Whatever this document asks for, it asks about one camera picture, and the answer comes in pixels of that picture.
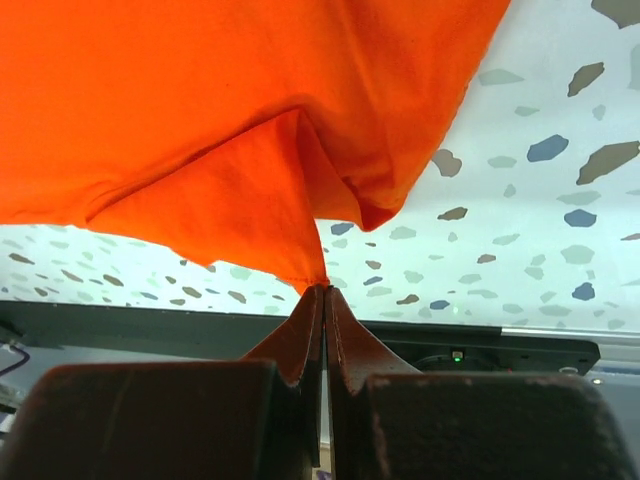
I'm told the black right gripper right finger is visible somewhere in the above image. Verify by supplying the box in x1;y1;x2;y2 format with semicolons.
324;288;639;479

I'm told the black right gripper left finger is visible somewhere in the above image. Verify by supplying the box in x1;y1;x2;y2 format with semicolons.
1;286;324;479

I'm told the orange t shirt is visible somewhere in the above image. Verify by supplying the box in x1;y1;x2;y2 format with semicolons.
1;1;509;291

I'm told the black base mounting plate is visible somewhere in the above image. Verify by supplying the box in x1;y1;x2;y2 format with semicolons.
1;301;600;376

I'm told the aluminium right rail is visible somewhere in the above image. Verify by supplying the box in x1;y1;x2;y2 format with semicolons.
501;327;639;341

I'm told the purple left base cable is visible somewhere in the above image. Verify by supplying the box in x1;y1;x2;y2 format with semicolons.
0;339;31;381

